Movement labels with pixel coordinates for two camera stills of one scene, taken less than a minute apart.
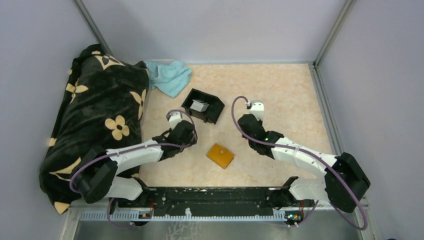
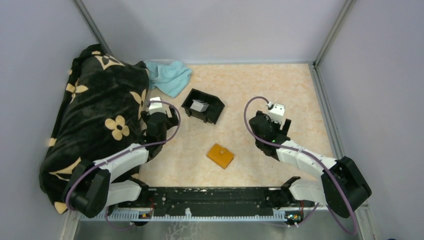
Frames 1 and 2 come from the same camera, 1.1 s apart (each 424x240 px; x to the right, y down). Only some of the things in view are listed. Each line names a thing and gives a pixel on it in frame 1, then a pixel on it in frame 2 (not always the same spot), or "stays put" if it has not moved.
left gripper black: (191, 139) to (172, 120)
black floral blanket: (102, 106) stays put
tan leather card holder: (220, 155) stays put
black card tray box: (210, 115) stays put
